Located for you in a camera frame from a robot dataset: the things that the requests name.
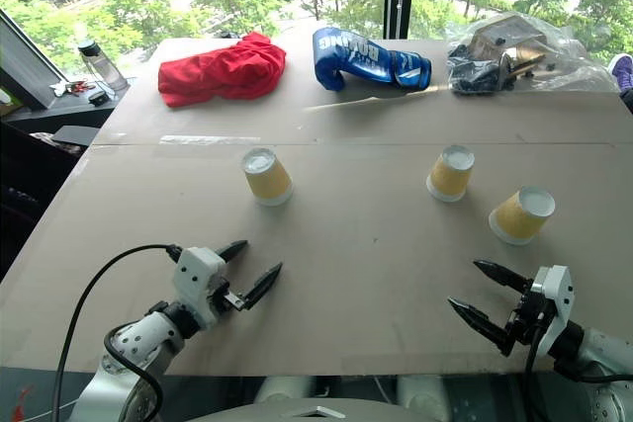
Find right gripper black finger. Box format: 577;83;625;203
446;296;518;358
473;258;533;295

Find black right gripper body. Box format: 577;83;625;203
503;283;556;350

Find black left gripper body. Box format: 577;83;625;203
212;279;248;315

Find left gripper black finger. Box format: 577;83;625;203
217;239;249;262
241;261;284;312

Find yellow paper cup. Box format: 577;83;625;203
488;185;557;247
241;146;295;208
425;144;477;204

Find grey curved robot body panel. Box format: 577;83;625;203
186;393;446;422

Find red cloth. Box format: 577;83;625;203
157;31;289;109

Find black flat box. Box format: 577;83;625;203
50;126;101;146

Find clear plastic bag with parts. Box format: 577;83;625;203
444;13;620;97

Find clear water bottle black lid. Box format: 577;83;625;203
75;38;131;93

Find blue boxing glove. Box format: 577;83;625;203
312;26;433;93

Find red and white small items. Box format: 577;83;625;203
50;78;100;98

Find purple shoe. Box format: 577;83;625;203
606;52;633;93

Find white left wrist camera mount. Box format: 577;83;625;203
171;245;231;330

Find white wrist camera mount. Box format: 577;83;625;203
531;264;577;360
171;245;231;330

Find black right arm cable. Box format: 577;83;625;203
522;315;633;386

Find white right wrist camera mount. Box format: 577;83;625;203
531;264;577;360

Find black slanted window frame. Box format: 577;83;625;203
0;8;68;113

